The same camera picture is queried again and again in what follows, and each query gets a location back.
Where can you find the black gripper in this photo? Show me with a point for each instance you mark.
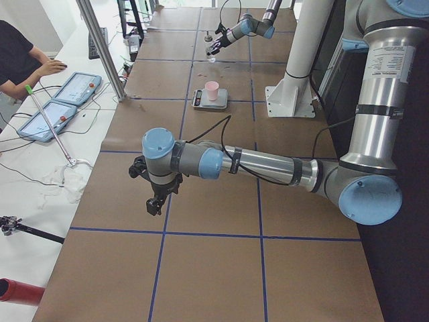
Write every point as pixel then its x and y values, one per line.
pixel 161 190
pixel 221 39

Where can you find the glass sauce bottle metal spout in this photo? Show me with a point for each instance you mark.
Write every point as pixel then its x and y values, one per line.
pixel 208 42

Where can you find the pink paper cup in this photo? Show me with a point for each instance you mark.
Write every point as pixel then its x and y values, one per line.
pixel 212 90

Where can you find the person's forearm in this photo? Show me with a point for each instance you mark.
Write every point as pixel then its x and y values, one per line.
pixel 18 91

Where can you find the silver digital kitchen scale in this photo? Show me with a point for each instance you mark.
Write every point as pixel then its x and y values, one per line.
pixel 200 100

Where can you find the person's hand on mouse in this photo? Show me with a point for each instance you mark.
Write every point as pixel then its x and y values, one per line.
pixel 51 67

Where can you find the black box with label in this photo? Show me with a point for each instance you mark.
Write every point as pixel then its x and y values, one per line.
pixel 133 45

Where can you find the white crumpled cloth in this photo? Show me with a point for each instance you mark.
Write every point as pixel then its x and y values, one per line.
pixel 65 181

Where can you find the green tipped metal rod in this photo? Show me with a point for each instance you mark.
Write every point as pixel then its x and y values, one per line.
pixel 71 162

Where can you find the upper blue teach pendant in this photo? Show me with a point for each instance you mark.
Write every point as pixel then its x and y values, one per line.
pixel 78 89

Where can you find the red fire extinguisher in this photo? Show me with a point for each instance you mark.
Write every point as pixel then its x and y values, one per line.
pixel 20 293

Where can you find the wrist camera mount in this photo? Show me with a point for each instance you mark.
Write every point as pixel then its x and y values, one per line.
pixel 139 168
pixel 220 29

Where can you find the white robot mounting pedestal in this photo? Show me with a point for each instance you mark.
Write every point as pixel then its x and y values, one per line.
pixel 292 96

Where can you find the aluminium frame post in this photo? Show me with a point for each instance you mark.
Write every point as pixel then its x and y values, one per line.
pixel 92 24

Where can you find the black camera tripod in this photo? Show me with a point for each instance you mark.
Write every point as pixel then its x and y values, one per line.
pixel 11 224

